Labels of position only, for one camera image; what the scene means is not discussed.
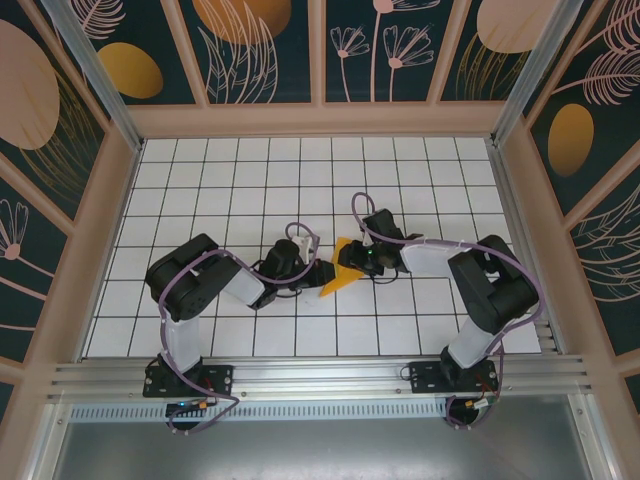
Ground yellow paper sheet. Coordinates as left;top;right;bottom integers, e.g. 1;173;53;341
318;235;365;300

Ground grey brushed metal sheet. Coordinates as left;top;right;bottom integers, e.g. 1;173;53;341
49;418;594;480

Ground dark panel pink flowers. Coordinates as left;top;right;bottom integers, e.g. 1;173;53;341
324;0;441;105

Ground dark panel orange circle leaves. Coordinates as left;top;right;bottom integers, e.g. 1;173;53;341
178;0;321;106

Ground dark panel golden oval fern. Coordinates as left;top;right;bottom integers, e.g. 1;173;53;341
522;0;640;217

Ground dark panel pink leaf outlines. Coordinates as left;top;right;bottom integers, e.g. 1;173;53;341
564;167;640;362

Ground dark panel golden oval feather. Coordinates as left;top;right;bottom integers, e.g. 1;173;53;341
82;0;199;106

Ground dark panel single pink flower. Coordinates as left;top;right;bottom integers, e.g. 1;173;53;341
0;152;71;366

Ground dark panel pink oval fronds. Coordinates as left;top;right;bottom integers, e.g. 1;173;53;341
439;0;549;103

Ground dark panel large pink oval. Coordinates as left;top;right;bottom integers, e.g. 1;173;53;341
0;0;112;226

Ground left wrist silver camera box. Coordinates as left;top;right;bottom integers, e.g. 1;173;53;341
293;234;320;260

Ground long aluminium mounting rail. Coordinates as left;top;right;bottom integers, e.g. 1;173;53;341
47;354;596;402

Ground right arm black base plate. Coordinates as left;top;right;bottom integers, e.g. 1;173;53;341
408;359;500;397

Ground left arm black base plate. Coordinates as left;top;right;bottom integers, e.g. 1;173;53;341
143;363;235;400

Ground aluminium table side rail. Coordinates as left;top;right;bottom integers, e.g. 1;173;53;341
487;137;569;357

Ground perforated metal cable tray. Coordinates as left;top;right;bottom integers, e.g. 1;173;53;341
69;403;451;422

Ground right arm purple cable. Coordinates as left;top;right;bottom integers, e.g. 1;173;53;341
350;192;546;432

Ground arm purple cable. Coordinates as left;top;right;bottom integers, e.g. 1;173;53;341
158;222;321;437
350;192;546;432

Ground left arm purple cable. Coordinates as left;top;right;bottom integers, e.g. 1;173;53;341
158;222;321;437

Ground aluminium extrusion post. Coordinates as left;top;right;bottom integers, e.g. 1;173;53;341
39;0;147;152
492;0;576;147

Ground aluminium frame bar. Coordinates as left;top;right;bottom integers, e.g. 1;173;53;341
19;402;74;480
569;394;624;480

